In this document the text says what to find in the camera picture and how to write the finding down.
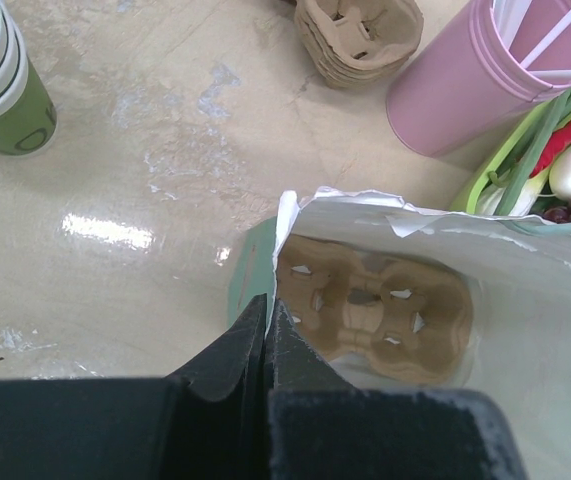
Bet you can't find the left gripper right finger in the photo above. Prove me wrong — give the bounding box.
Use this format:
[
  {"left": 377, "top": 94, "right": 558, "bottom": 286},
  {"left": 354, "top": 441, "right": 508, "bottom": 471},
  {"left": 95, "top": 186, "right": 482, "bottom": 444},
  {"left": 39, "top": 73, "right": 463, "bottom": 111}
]
[{"left": 265, "top": 301, "right": 528, "bottom": 479}]

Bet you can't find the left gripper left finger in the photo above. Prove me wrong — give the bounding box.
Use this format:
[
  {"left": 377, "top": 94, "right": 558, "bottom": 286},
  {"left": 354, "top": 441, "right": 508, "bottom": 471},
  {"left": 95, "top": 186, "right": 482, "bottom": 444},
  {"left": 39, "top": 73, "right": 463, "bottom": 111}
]
[{"left": 0, "top": 295, "right": 267, "bottom": 479}]

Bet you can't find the brown pulp cup carrier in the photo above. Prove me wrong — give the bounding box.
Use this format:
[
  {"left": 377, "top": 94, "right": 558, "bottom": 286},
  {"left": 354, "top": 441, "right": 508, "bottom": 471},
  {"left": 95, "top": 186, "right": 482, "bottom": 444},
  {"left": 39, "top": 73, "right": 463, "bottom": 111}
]
[{"left": 276, "top": 235, "right": 473, "bottom": 385}]

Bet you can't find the printed paper takeout bag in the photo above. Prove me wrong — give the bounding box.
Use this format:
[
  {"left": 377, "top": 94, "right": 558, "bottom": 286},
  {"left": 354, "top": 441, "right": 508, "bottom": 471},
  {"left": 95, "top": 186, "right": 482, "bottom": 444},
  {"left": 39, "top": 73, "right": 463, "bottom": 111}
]
[{"left": 228, "top": 188, "right": 571, "bottom": 479}]

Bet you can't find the green plastic tray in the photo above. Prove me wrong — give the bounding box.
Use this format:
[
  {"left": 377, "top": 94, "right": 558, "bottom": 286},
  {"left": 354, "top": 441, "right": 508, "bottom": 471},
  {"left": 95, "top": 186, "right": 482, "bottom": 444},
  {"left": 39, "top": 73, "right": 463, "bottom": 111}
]
[{"left": 450, "top": 101, "right": 571, "bottom": 214}]

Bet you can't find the stack of paper cups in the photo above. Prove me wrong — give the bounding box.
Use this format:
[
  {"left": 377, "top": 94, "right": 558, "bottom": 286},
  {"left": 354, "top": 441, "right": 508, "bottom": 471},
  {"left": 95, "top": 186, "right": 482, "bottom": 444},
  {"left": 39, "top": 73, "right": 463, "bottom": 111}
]
[{"left": 0, "top": 1, "right": 57, "bottom": 157}]

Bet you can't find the red chili pepper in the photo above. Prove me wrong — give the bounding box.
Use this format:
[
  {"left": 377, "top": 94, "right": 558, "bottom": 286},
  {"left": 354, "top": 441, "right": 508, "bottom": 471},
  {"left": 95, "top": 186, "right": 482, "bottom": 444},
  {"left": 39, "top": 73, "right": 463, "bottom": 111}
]
[{"left": 530, "top": 120, "right": 571, "bottom": 178}]

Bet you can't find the stack of pulp carriers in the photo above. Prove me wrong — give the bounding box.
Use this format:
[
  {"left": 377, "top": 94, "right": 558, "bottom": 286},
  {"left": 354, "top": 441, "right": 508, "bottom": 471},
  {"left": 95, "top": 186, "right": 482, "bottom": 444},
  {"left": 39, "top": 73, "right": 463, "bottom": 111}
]
[{"left": 294, "top": 0, "right": 424, "bottom": 89}]

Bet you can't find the pink straw holder cup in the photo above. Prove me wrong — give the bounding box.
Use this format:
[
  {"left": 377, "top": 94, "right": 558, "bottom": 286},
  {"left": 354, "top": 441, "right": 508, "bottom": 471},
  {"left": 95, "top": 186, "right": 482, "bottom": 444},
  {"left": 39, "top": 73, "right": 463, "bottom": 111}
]
[{"left": 386, "top": 1, "right": 571, "bottom": 158}]

